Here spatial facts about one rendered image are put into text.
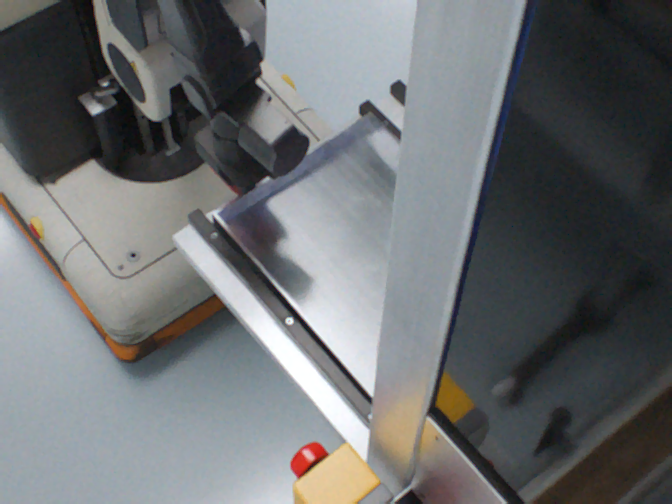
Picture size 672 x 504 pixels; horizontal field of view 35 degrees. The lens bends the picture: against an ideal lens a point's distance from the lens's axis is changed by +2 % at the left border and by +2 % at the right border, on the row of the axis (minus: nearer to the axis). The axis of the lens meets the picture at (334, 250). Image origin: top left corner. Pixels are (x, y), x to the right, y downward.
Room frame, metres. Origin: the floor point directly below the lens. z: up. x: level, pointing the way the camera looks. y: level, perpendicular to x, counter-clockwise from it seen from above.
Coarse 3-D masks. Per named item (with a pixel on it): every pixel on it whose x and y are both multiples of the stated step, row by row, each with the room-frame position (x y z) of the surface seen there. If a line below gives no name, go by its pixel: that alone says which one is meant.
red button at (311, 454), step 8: (304, 448) 0.36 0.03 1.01; (312, 448) 0.36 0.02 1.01; (320, 448) 0.36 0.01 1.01; (296, 456) 0.35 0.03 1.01; (304, 456) 0.35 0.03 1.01; (312, 456) 0.35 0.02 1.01; (320, 456) 0.35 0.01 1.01; (296, 464) 0.34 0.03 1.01; (304, 464) 0.34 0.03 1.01; (312, 464) 0.34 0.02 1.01; (296, 472) 0.34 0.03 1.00; (304, 472) 0.34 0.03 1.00
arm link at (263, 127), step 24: (192, 96) 0.71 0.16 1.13; (240, 96) 0.72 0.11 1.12; (264, 96) 0.72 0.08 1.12; (240, 120) 0.69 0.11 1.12; (264, 120) 0.69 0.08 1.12; (288, 120) 0.69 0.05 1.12; (240, 144) 0.69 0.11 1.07; (264, 144) 0.67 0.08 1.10; (288, 144) 0.67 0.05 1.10; (288, 168) 0.67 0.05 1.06
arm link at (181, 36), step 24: (168, 0) 0.70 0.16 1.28; (192, 0) 0.70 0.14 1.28; (216, 0) 0.72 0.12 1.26; (168, 24) 0.72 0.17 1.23; (192, 24) 0.69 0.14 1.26; (216, 24) 0.71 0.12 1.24; (192, 48) 0.69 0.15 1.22; (216, 48) 0.70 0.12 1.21; (240, 48) 0.72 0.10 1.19; (192, 72) 0.70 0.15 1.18; (216, 72) 0.70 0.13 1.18; (240, 72) 0.72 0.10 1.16; (216, 96) 0.69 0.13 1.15
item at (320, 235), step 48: (336, 144) 0.82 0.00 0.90; (384, 144) 0.83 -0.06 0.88; (288, 192) 0.75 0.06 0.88; (336, 192) 0.75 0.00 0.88; (384, 192) 0.76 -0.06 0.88; (240, 240) 0.68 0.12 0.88; (288, 240) 0.68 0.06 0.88; (336, 240) 0.68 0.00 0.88; (384, 240) 0.68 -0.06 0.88; (288, 288) 0.61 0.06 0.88; (336, 288) 0.61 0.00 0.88; (384, 288) 0.61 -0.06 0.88; (336, 336) 0.54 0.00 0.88
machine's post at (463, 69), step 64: (448, 0) 0.35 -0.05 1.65; (512, 0) 0.32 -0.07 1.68; (448, 64) 0.35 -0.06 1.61; (512, 64) 0.32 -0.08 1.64; (448, 128) 0.34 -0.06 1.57; (448, 192) 0.33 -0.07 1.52; (448, 256) 0.33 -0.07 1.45; (384, 320) 0.36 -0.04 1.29; (448, 320) 0.32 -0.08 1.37; (384, 384) 0.36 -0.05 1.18; (384, 448) 0.35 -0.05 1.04
